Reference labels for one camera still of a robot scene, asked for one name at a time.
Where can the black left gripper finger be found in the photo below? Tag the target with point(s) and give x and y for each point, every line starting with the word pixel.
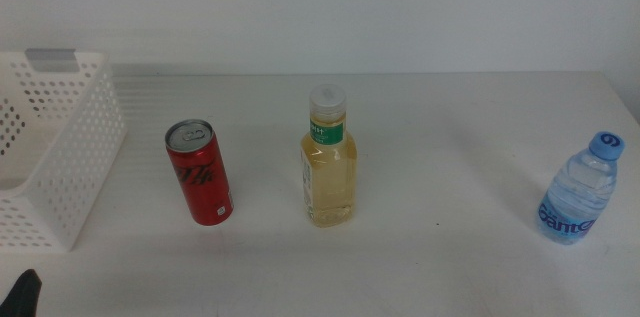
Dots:
pixel 22 297

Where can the yellow tea bottle green label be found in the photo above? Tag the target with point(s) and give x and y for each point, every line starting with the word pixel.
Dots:
pixel 330 182

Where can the white perforated plastic basket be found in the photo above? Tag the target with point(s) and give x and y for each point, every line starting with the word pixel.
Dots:
pixel 75 157

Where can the red cola can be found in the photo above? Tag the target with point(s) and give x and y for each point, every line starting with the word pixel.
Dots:
pixel 202 182

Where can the clear water bottle blue cap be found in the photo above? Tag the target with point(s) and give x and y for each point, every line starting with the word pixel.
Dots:
pixel 577 197

